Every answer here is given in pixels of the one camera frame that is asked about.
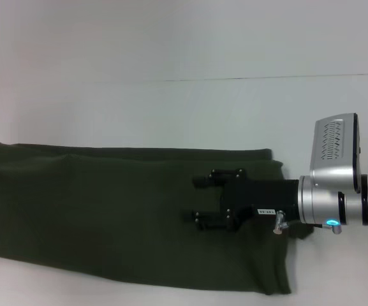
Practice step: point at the dark green FREE t-shirt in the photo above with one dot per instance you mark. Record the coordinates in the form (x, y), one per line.
(91, 207)

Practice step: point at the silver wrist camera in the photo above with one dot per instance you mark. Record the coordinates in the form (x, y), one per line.
(335, 153)

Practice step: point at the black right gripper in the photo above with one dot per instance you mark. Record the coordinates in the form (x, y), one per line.
(260, 199)

